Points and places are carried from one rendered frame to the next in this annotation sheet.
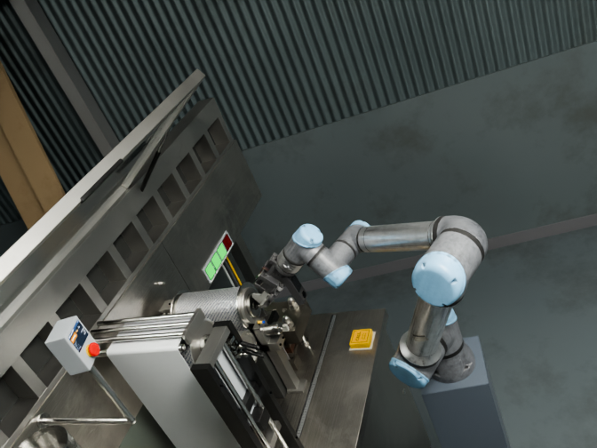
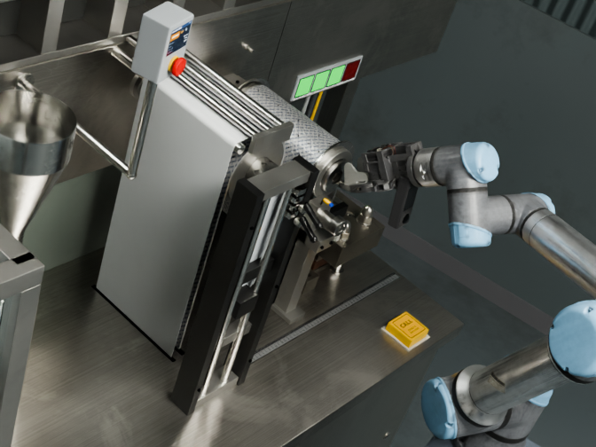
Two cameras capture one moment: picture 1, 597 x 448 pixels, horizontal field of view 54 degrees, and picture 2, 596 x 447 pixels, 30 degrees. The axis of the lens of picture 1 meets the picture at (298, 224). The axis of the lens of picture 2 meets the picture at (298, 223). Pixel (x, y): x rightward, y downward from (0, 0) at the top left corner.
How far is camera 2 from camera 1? 0.49 m
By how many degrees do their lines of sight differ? 7
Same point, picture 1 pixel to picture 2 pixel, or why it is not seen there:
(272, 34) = not seen: outside the picture
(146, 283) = (236, 33)
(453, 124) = not seen: outside the picture
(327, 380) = (327, 337)
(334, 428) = (295, 391)
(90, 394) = (82, 100)
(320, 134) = (571, 42)
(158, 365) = (191, 142)
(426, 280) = (576, 327)
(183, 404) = (170, 208)
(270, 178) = (453, 35)
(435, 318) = (537, 377)
